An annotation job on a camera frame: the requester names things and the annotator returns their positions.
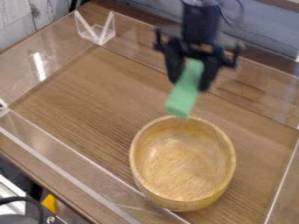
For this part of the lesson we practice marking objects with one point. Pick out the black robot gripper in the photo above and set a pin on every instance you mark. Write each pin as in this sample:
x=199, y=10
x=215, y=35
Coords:
x=217, y=55

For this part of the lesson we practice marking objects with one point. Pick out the green rectangular block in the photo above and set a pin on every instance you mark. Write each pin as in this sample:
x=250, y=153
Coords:
x=183, y=96

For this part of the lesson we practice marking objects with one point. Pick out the brown wooden bowl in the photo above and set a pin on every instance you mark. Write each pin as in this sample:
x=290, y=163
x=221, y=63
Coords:
x=183, y=162

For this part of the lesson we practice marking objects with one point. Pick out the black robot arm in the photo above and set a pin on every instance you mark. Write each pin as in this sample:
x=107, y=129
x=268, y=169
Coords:
x=197, y=42

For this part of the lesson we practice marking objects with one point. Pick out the yellow label on equipment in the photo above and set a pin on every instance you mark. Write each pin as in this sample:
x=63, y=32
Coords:
x=49, y=203

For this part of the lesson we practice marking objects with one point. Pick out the clear acrylic corner bracket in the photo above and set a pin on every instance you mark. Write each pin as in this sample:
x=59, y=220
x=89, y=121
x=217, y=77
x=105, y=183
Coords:
x=99, y=34

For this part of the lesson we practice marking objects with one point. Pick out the clear acrylic enclosure wall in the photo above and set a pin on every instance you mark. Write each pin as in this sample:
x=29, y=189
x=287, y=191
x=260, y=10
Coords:
x=76, y=100

